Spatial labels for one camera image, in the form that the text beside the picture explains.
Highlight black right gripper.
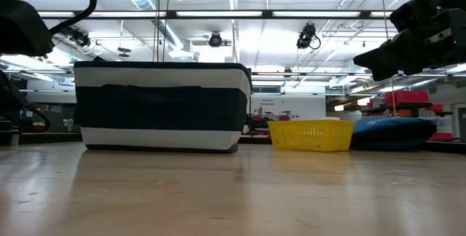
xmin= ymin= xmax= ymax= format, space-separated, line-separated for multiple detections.
xmin=352 ymin=7 xmax=466 ymax=82

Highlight red storage bin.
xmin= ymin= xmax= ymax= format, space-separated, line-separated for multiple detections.
xmin=384 ymin=90 xmax=430 ymax=105

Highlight yellow plastic basket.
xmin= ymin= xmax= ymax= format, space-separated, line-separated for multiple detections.
xmin=267 ymin=119 xmax=355 ymax=153

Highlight navy white striped fabric bin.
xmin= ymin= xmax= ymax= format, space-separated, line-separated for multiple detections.
xmin=74 ymin=60 xmax=253 ymax=155

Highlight dark storage shelf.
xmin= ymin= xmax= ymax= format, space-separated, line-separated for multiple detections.
xmin=360 ymin=101 xmax=435 ymax=118

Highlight blue first aid pouch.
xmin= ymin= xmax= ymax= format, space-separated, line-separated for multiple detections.
xmin=349 ymin=116 xmax=438 ymax=152

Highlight thin hanging cord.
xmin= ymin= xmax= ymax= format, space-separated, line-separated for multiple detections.
xmin=379 ymin=0 xmax=398 ymax=117

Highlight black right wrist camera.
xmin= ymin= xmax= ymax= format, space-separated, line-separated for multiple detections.
xmin=388 ymin=0 xmax=449 ymax=34

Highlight black ceiling-mounted camera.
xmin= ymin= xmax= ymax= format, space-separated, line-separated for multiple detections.
xmin=296 ymin=22 xmax=322 ymax=51
xmin=208 ymin=31 xmax=224 ymax=49
xmin=68 ymin=27 xmax=92 ymax=49

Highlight white wall board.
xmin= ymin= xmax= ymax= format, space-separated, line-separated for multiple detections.
xmin=250 ymin=95 xmax=327 ymax=121

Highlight black hanging cables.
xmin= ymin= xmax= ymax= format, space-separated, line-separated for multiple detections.
xmin=154 ymin=0 xmax=174 ymax=63

